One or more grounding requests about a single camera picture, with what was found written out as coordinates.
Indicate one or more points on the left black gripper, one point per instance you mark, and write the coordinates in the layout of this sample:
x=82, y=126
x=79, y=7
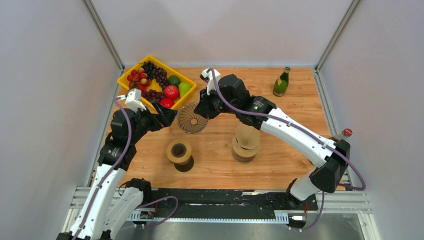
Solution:
x=164, y=119

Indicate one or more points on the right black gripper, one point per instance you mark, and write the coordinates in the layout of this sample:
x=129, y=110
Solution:
x=204, y=108

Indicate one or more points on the clear glass ribbed dripper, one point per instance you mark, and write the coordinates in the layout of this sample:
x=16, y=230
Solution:
x=189, y=121

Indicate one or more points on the brown paper filter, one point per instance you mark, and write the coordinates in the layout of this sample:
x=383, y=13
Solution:
x=247, y=137

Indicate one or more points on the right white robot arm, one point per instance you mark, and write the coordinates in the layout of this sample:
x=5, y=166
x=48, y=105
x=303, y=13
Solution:
x=229, y=95

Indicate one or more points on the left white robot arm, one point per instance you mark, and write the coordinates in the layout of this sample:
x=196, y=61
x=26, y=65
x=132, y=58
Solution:
x=99, y=219

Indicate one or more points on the red apple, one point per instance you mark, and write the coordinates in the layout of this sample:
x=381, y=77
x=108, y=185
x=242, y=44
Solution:
x=172, y=92
x=167, y=102

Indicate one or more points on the yellow plastic fruit tray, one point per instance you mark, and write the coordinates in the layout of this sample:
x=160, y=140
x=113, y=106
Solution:
x=178, y=103

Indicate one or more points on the green pear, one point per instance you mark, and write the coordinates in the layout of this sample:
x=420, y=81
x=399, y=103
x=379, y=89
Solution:
x=183, y=88

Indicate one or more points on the green lime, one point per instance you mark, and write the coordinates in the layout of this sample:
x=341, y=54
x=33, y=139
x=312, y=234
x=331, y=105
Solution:
x=174, y=80

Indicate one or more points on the dark purple grape bunch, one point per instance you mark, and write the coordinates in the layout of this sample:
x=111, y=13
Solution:
x=156, y=73

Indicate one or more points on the red glass carafe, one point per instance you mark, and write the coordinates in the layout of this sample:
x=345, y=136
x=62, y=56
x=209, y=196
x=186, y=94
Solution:
x=185, y=167

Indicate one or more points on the glass server with wooden collar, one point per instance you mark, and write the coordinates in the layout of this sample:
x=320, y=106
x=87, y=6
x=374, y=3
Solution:
x=242, y=154

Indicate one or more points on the green glass bottle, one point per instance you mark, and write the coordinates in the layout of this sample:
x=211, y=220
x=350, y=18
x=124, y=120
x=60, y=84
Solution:
x=281, y=83

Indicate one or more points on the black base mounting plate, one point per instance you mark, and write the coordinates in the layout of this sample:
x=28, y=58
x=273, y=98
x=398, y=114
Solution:
x=191, y=203

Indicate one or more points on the cola bottle red cap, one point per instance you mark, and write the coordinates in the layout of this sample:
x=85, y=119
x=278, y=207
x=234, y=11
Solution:
x=344, y=135

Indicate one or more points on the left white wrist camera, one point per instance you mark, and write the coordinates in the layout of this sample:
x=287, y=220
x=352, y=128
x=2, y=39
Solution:
x=133, y=100

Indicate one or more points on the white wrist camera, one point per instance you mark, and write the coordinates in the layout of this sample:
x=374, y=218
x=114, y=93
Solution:
x=133, y=100
x=210, y=76

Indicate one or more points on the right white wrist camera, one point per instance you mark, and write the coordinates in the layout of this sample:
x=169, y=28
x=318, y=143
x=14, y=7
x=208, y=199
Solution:
x=210, y=76

